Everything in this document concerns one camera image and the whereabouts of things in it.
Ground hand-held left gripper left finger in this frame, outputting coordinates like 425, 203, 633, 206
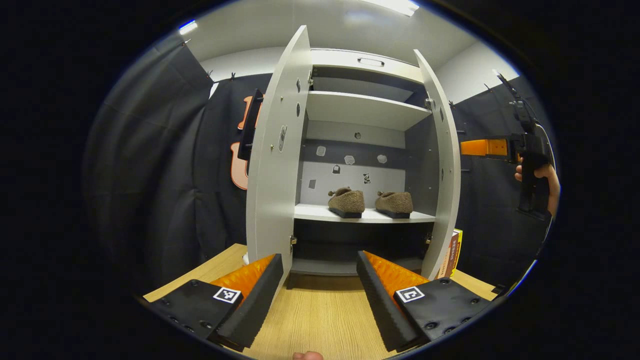
142, 252, 284, 352

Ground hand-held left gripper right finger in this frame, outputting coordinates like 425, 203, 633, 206
356, 250, 496, 352

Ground white cabinet door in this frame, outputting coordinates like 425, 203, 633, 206
237, 25, 313, 296
412, 48, 462, 281

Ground brown fuzzy shoe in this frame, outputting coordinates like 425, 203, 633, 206
327, 187, 366, 219
375, 191, 414, 219

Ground white shoe cabinet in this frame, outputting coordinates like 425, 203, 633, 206
292, 47, 436, 277

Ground white cabinet drawer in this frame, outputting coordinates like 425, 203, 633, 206
311, 48, 425, 83

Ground brown book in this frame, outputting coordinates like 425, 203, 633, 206
437, 232, 460, 280

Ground ceiling light panel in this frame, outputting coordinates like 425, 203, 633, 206
360, 0, 421, 17

